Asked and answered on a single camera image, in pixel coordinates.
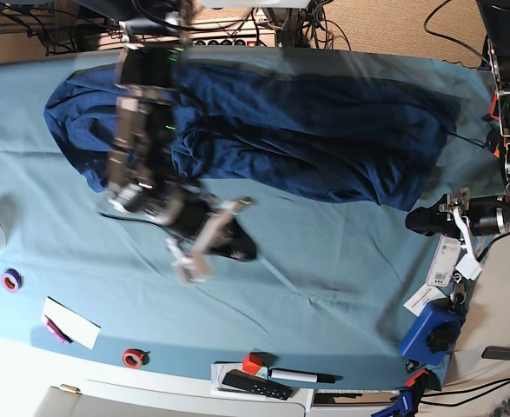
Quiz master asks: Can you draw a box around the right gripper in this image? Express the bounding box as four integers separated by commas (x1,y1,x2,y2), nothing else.
149,186,257,261

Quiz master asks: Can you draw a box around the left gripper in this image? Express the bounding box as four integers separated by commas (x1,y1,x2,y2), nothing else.
405,194,510,237

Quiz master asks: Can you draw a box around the blue t-shirt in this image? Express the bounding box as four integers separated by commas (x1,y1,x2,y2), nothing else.
43,60,462,213

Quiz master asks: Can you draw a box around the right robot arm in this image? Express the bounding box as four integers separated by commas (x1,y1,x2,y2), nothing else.
107,1,257,263

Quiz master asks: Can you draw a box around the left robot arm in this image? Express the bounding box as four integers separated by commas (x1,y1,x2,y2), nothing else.
406,1,510,238

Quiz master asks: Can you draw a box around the clear blister pack with label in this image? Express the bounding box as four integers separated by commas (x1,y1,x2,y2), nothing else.
426,236,460,288

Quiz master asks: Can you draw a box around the white paper tag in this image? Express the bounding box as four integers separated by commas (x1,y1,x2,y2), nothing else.
403,283,446,316

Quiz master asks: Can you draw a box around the light blue table cloth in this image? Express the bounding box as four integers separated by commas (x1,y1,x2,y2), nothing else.
0,46,510,391

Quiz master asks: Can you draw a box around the blue box with black knob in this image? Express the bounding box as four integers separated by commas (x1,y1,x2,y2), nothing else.
399,301,465,366

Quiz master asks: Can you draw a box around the red cube block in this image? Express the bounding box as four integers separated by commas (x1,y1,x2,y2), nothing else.
242,353,264,376

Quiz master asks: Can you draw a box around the orange black clamp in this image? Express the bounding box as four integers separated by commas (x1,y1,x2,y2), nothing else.
485,93,499,122

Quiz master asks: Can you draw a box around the black remote control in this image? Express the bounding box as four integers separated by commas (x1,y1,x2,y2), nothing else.
222,369,294,400

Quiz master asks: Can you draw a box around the white black marker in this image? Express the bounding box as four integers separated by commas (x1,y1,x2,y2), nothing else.
268,368,342,384

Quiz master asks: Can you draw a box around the black phone device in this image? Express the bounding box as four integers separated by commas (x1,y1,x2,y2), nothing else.
481,346,510,361

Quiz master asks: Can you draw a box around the red tape roll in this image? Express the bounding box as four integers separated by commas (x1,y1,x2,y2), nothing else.
122,348,149,369

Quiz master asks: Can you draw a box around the blue orange bottom clamp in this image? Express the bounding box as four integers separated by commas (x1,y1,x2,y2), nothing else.
372,369,439,417

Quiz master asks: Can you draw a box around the white notepad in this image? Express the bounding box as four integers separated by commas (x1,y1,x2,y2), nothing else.
41,297,101,350

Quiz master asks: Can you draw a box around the white power strip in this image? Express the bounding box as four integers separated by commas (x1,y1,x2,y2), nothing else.
93,17,281,50

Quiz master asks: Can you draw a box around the purple tape roll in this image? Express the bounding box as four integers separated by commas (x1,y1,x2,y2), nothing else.
2,268,23,293

